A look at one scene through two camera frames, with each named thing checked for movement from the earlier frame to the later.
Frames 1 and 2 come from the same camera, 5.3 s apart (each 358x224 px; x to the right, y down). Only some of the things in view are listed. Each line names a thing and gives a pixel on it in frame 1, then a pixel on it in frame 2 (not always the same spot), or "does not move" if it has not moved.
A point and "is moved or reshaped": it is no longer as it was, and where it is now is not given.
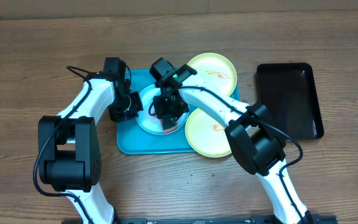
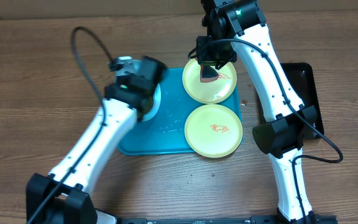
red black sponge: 168,125 to 208,73
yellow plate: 215,70 does not move
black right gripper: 165,112 to 207,58
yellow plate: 206,136 does not move
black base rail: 204,220 does not move
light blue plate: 146,120 is moved or reshaped
